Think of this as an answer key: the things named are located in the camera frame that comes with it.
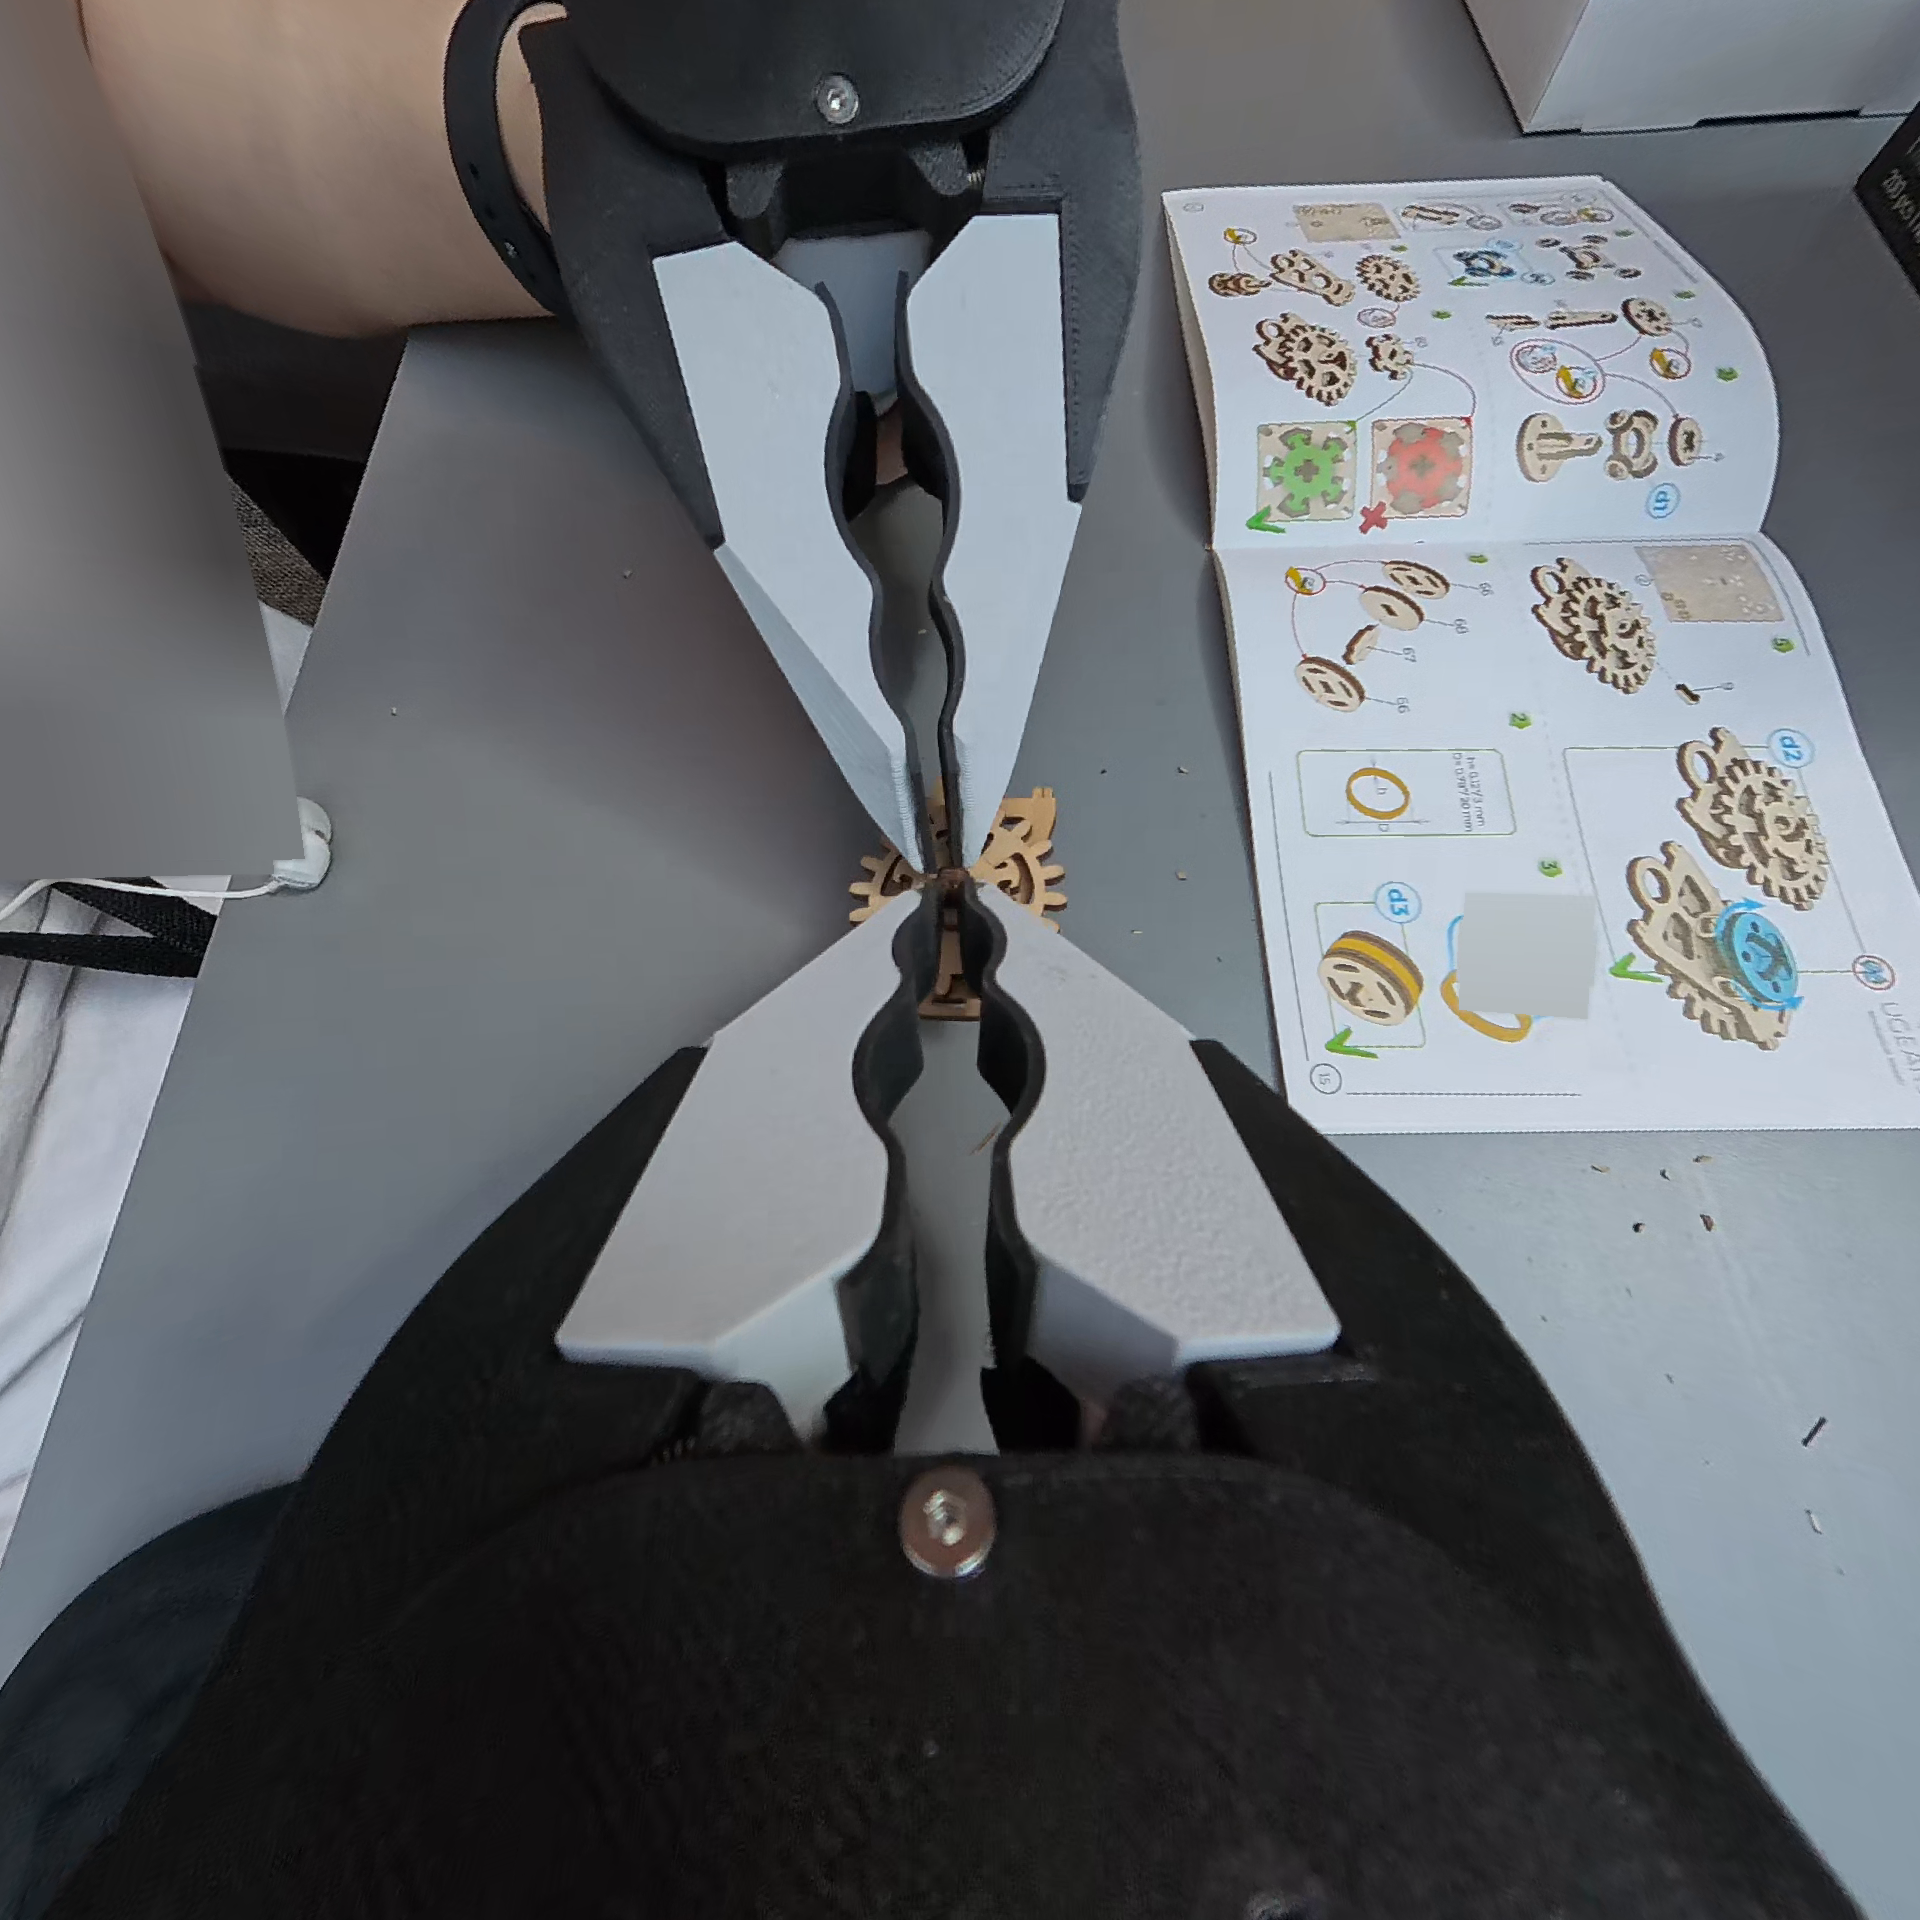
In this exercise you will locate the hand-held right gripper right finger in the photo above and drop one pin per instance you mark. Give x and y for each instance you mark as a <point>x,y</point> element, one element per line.
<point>1142,1200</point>

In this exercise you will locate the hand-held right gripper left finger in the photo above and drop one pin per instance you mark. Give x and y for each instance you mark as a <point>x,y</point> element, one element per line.
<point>721,1200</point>

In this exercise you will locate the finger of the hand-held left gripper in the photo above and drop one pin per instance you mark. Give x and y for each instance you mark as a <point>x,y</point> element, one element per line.
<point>1014,450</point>
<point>751,450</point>

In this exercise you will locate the wooden gear assembly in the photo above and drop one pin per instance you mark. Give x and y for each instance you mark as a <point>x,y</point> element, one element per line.
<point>1036,870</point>

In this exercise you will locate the person's left forearm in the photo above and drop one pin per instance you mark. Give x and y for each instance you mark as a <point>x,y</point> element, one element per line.
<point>300,149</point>

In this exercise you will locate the white earphones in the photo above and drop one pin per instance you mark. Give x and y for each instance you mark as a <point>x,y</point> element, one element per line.
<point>308,857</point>

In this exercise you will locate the printed instruction booklet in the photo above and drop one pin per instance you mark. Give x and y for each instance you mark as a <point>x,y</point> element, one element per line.
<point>1575,720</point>

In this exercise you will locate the person in grey clothing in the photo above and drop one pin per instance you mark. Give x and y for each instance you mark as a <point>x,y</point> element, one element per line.
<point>76,1200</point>

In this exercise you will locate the white cardboard box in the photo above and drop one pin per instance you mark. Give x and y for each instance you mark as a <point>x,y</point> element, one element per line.
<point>1695,59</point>

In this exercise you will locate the black box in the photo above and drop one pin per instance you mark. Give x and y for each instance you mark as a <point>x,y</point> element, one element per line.
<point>1898,210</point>

